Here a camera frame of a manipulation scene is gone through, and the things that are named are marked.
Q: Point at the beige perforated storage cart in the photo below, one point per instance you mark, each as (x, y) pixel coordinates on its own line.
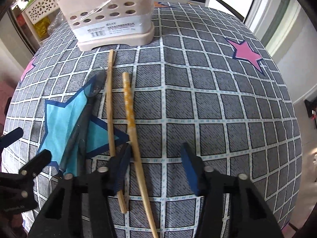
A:
(35, 11)

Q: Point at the patterned bamboo chopstick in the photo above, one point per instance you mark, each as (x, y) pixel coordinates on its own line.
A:
(132, 132)

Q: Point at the plain bamboo chopstick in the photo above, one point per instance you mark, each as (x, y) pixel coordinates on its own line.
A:
(109, 108)

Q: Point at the grey checkered tablecloth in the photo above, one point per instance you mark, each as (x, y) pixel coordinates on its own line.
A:
(205, 80)

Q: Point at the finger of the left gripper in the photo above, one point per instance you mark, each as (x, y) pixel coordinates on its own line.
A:
(37, 164)
(8, 139)

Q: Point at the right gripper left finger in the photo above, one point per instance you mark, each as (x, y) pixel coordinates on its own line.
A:
(118, 167)

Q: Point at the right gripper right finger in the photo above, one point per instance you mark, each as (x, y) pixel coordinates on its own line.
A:
(194, 169)

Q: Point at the metal spoon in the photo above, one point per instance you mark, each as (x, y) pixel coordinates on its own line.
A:
(78, 137)

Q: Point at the beige utensil holder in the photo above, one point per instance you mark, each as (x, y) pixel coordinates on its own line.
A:
(109, 22)

